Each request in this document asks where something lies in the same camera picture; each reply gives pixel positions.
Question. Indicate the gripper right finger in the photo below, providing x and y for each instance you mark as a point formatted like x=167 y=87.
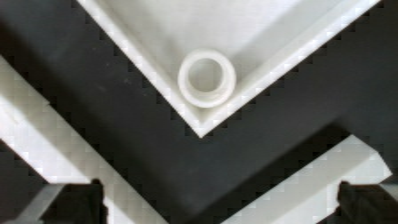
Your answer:
x=368 y=203

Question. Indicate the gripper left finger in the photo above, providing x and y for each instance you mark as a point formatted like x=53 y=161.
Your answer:
x=65 y=204

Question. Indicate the white square tabletop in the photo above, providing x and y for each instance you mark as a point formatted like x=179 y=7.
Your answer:
x=213 y=47

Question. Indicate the white right obstacle bar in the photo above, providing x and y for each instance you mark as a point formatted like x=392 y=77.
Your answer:
x=300 y=201

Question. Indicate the white obstacle bar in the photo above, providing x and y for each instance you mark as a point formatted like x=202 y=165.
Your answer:
x=55 y=151
x=300 y=201

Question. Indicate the white front obstacle bar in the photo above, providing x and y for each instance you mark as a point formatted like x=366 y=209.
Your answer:
x=55 y=151

